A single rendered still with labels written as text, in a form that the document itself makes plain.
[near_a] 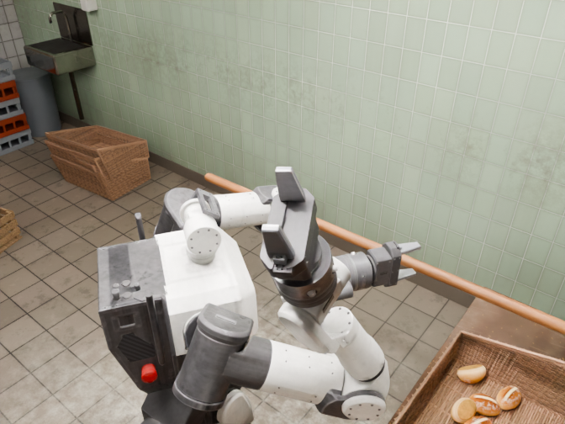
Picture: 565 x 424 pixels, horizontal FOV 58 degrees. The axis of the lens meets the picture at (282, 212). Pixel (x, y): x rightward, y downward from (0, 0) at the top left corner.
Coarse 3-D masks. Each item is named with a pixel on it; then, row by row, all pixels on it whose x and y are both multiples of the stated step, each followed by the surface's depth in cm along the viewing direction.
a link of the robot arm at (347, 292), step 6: (336, 258) 118; (342, 258) 117; (348, 258) 117; (348, 264) 116; (354, 270) 116; (354, 276) 115; (348, 282) 115; (354, 282) 116; (348, 288) 114; (354, 288) 117; (342, 294) 113; (348, 294) 114; (336, 300) 114
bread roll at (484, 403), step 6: (474, 396) 166; (480, 396) 166; (486, 396) 165; (480, 402) 164; (486, 402) 164; (492, 402) 164; (480, 408) 164; (486, 408) 163; (492, 408) 163; (498, 408) 164; (486, 414) 164; (492, 414) 164; (498, 414) 164
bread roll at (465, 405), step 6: (456, 402) 163; (462, 402) 163; (468, 402) 163; (474, 402) 164; (456, 408) 161; (462, 408) 162; (468, 408) 162; (474, 408) 163; (456, 414) 160; (462, 414) 161; (468, 414) 161; (474, 414) 163; (456, 420) 161; (462, 420) 160
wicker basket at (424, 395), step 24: (480, 336) 173; (456, 360) 184; (480, 360) 177; (504, 360) 170; (528, 360) 164; (552, 360) 158; (432, 384) 171; (456, 384) 176; (480, 384) 176; (504, 384) 175; (528, 384) 168; (552, 384) 162; (408, 408) 152; (432, 408) 168; (528, 408) 168; (552, 408) 166
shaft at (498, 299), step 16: (208, 176) 174; (240, 192) 166; (320, 224) 150; (352, 240) 144; (368, 240) 142; (432, 272) 132; (464, 288) 127; (480, 288) 126; (496, 304) 123; (512, 304) 121; (544, 320) 118; (560, 320) 117
